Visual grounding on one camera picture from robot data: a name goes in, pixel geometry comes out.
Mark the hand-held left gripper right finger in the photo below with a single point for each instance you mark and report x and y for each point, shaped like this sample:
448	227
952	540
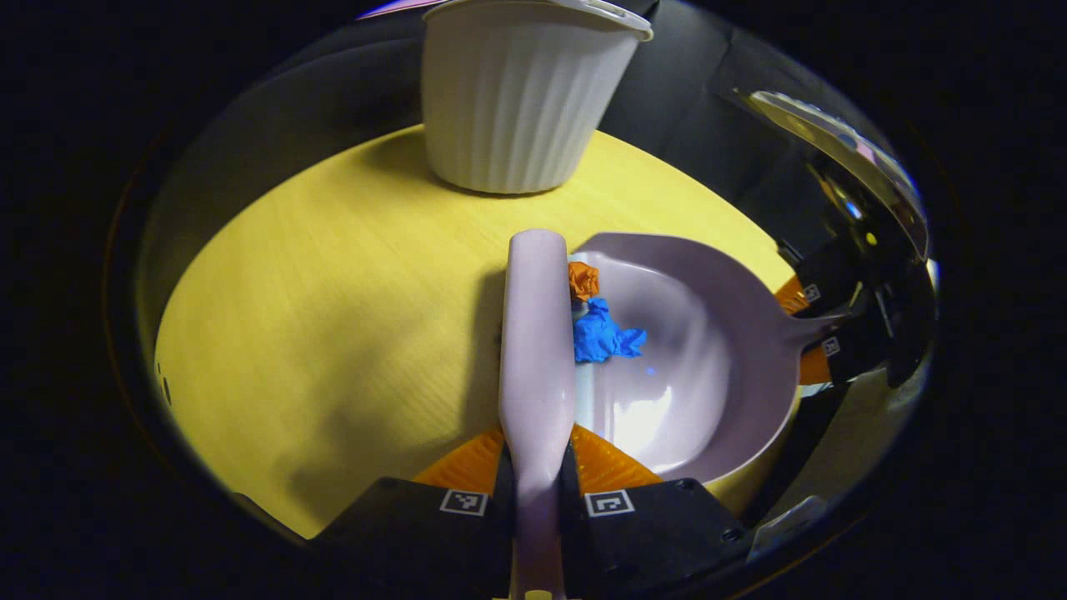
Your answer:
658	525

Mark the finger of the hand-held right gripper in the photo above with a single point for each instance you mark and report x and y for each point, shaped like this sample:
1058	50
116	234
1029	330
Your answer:
825	279
854	354

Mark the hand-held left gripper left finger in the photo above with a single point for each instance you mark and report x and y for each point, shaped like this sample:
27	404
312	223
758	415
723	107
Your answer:
417	525

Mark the lilac plastic dustpan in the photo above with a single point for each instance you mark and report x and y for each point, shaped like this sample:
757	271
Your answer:
708	367

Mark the blue paper scrap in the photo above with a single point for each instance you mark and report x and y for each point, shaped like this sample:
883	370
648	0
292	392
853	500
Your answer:
602	335

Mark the lilac small broom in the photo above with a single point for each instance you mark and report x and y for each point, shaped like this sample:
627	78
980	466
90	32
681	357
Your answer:
538	350

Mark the orange paper scrap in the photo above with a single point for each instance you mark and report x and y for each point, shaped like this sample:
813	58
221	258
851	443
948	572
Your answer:
583	280

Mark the white ribbed garbage bin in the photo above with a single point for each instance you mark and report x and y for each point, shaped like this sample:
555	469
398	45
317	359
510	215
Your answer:
517	100

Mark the yellow wooden desktop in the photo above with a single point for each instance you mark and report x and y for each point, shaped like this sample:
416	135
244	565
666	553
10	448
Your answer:
333	292

